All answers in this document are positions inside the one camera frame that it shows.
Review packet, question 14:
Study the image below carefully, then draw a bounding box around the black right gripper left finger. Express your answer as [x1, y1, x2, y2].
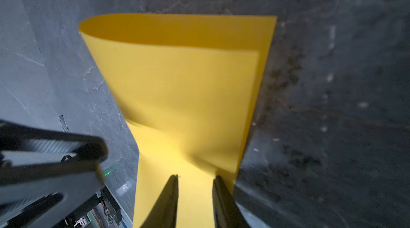
[141, 175, 179, 228]

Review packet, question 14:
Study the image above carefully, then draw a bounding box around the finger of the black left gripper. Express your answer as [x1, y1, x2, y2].
[1, 161, 105, 225]
[1, 120, 108, 169]

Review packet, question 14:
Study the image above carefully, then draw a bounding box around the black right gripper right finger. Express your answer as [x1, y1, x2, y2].
[212, 175, 250, 228]

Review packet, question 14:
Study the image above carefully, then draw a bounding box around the yellow square paper sheet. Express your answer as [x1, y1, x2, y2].
[79, 13, 277, 228]

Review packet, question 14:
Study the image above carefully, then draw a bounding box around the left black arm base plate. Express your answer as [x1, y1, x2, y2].
[63, 186, 124, 228]

